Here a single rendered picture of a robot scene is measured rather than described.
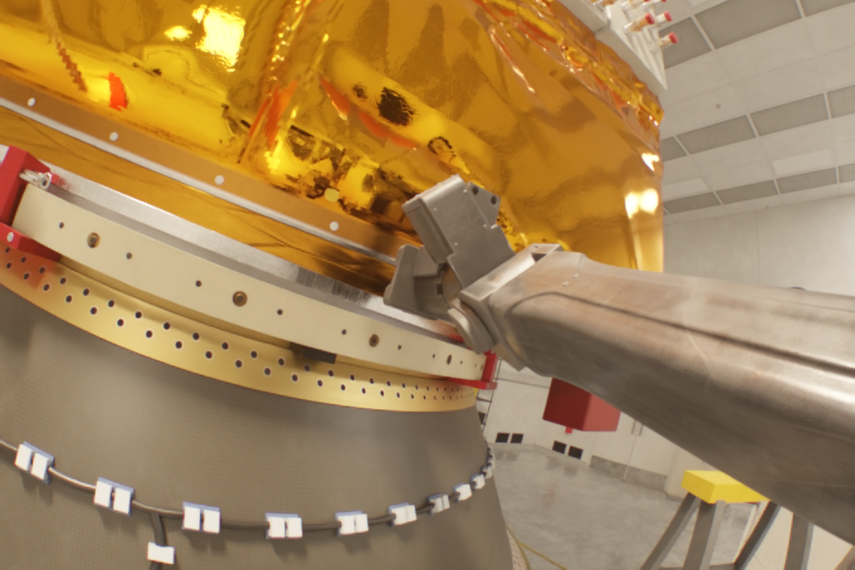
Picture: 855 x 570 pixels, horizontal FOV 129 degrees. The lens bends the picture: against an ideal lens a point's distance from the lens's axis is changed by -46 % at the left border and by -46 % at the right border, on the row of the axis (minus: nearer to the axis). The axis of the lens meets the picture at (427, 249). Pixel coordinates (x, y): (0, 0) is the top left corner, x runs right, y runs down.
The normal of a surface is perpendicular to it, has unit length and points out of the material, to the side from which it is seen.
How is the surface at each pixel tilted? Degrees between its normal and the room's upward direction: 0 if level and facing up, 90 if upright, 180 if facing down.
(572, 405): 90
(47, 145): 90
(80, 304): 62
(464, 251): 105
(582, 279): 51
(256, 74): 85
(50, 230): 90
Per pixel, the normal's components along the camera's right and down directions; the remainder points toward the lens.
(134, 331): 0.56, -0.54
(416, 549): 0.81, -0.40
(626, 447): -0.83, -0.34
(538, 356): -0.75, 0.56
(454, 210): 0.18, 0.00
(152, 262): 0.50, -0.11
